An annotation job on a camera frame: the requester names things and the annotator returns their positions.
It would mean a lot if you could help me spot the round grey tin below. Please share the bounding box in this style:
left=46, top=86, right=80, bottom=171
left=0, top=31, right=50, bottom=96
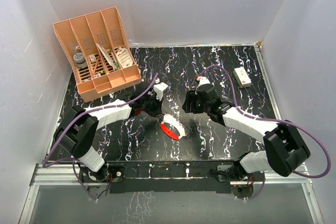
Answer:
left=73, top=52, right=87, bottom=69

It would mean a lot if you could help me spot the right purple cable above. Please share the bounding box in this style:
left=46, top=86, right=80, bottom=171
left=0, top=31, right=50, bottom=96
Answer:
left=195, top=65, right=331, bottom=200

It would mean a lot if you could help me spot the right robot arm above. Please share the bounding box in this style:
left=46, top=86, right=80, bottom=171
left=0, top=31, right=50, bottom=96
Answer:
left=182, top=84, right=311, bottom=180

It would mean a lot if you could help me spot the purple cable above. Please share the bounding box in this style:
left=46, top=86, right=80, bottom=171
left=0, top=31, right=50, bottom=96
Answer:
left=195, top=65, right=331, bottom=200
left=41, top=73, right=160, bottom=201

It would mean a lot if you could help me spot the white paper packet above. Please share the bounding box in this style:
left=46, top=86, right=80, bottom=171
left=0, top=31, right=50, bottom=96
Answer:
left=96, top=44, right=119, bottom=71

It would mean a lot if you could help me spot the white blister pack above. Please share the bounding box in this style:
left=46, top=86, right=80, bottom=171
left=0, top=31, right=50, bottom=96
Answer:
left=116, top=47, right=133, bottom=68

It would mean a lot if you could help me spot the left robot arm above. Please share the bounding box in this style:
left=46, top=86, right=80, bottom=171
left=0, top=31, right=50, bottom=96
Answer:
left=59, top=89, right=163, bottom=182

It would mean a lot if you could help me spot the small white card box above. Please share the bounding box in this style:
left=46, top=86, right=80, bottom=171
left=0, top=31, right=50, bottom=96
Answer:
left=89, top=54, right=97, bottom=63

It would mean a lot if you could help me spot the small white cardboard box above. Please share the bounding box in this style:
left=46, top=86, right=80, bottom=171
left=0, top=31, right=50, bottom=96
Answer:
left=233, top=67, right=251, bottom=88

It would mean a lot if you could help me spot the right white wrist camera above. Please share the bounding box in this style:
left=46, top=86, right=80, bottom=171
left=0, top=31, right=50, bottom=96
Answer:
left=195, top=76, right=213, bottom=91

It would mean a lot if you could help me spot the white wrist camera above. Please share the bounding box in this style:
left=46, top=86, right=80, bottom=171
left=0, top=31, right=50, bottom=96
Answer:
left=148, top=82, right=169, bottom=101
left=195, top=76, right=213, bottom=91

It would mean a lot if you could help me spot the orange plastic desk organizer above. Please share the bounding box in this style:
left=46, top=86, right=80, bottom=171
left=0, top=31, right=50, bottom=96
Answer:
left=54, top=7, right=142, bottom=102

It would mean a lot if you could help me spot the orange pencil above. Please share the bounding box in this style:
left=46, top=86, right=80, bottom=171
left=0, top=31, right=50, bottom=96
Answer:
left=92, top=56, right=101, bottom=76

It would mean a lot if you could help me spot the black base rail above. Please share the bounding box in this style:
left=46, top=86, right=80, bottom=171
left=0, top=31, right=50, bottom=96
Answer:
left=79, top=160, right=263, bottom=195

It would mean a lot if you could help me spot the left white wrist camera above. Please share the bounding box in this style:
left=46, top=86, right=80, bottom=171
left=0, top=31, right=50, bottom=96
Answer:
left=148, top=82, right=169, bottom=101

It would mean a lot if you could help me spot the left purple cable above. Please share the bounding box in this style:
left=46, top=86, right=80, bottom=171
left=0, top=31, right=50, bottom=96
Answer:
left=41, top=73, right=160, bottom=201

